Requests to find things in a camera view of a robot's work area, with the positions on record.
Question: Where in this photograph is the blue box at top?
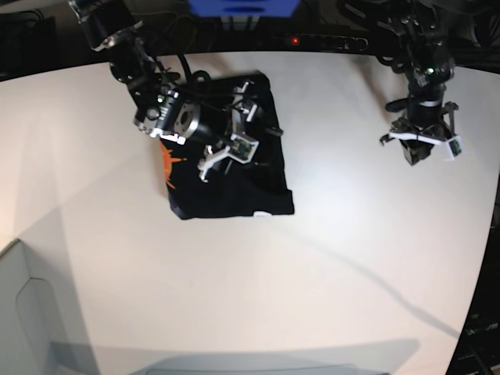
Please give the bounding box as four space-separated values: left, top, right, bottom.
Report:
188 0 300 17

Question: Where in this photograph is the black equipment at right edge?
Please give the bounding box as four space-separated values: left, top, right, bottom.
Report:
456 218 500 375

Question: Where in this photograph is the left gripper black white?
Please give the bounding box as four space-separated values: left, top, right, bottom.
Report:
379 101 459 166

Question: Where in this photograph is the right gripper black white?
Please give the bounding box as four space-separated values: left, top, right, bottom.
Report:
187 80 283 183

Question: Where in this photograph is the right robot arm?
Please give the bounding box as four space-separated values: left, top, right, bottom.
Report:
69 1 283 182

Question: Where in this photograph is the black T-shirt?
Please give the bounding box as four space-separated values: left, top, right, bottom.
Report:
158 70 296 220

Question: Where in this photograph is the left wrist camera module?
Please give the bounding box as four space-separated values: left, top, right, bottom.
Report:
445 135 463 161

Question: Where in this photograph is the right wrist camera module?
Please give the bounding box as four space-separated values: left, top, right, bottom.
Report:
229 134 259 164

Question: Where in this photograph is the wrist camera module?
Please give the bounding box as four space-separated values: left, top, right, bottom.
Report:
229 134 259 164
445 135 463 161

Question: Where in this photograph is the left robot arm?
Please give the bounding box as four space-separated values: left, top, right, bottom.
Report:
379 1 462 166

